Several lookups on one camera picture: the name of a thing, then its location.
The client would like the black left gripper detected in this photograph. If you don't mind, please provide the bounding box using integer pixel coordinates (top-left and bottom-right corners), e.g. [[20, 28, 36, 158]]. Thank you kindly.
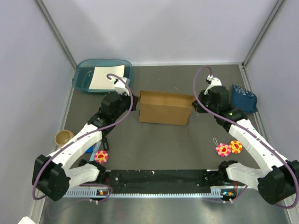
[[113, 89, 140, 120]]

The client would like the brown cardboard box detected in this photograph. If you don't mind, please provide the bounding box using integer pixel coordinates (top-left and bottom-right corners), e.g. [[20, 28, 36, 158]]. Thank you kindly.
[[139, 91, 194, 126]]

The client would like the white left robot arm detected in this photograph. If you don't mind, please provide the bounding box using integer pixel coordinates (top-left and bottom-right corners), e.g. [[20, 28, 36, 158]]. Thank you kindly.
[[32, 74, 138, 201]]

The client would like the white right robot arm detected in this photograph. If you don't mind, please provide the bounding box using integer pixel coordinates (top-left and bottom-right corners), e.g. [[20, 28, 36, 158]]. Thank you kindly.
[[192, 74, 299, 204]]

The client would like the white paper sheet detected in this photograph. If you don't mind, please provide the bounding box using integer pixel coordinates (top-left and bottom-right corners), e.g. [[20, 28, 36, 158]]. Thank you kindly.
[[89, 65, 125, 92]]

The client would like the blue leaf-shaped dish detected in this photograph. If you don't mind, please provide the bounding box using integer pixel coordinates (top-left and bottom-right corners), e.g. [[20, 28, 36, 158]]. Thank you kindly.
[[231, 84, 258, 113]]

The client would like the pink and black marker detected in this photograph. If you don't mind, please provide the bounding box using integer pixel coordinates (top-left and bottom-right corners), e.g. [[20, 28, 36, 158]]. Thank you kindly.
[[102, 138, 109, 151]]

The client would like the teal plastic tub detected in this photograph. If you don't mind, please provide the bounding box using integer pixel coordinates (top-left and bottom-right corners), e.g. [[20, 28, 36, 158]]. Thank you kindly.
[[72, 59, 134, 93]]

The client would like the pink flower toy right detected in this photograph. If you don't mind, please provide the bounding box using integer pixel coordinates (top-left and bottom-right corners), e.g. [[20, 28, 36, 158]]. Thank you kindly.
[[215, 143, 231, 157]]

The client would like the pink flower toy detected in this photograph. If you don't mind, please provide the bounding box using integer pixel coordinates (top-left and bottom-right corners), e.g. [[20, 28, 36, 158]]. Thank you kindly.
[[215, 143, 231, 157], [94, 150, 108, 164]]

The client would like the orange flower toy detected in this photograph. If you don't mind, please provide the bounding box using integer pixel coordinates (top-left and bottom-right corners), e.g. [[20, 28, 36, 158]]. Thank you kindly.
[[229, 140, 243, 154]]

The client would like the small white-blue object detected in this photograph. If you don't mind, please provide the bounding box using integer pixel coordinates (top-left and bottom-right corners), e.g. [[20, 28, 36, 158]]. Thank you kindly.
[[86, 146, 94, 154]]

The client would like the pink flower toy left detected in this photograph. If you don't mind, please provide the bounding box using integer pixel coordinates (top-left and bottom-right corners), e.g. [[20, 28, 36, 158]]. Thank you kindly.
[[94, 150, 108, 164]]

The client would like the beige ceramic mug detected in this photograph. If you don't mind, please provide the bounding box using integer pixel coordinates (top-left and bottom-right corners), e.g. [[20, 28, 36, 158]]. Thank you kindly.
[[55, 129, 74, 148]]

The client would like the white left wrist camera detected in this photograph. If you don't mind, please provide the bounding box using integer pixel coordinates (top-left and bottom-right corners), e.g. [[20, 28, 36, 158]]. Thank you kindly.
[[107, 76, 130, 96]]

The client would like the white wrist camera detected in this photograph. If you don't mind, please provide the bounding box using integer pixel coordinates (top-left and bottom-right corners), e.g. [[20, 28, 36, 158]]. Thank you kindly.
[[204, 74, 222, 95], [107, 76, 130, 96]]

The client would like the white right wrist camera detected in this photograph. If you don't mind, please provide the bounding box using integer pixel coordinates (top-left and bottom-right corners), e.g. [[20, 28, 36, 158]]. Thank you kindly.
[[204, 74, 222, 95]]

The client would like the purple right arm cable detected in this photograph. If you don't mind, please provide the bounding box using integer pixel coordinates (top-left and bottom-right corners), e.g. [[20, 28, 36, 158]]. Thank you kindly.
[[193, 65, 299, 209]]

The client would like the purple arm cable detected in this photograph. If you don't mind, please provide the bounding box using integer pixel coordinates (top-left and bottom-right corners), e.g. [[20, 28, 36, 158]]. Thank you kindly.
[[32, 73, 134, 203], [193, 65, 299, 209]]

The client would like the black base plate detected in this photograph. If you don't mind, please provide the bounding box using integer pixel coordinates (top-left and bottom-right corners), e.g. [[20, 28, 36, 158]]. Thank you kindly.
[[97, 169, 223, 193]]

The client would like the grey slotted cable duct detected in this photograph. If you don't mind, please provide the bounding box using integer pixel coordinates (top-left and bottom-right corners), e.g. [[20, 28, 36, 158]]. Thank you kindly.
[[63, 187, 236, 198]]

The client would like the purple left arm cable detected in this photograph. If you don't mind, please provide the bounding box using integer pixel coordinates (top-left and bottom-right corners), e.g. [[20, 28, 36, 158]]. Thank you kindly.
[[32, 73, 134, 203]]

